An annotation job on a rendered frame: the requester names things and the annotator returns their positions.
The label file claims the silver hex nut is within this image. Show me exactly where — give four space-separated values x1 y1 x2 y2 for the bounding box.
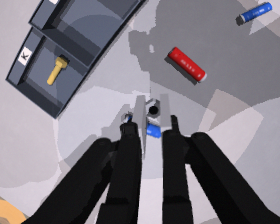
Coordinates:
146 98 160 119

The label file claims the dark grey rack of three bins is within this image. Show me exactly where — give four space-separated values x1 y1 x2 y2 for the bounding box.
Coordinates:
5 0 146 119

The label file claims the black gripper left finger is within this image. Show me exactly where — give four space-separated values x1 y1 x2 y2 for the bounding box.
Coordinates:
21 95 147 224

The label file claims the red battery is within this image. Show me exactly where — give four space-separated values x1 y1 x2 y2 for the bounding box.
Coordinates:
168 47 207 83

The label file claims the blue battery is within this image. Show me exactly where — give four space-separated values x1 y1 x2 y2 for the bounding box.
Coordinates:
239 2 272 23
123 115 161 138

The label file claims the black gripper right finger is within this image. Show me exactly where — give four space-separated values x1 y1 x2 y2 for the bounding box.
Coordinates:
160 93 280 224

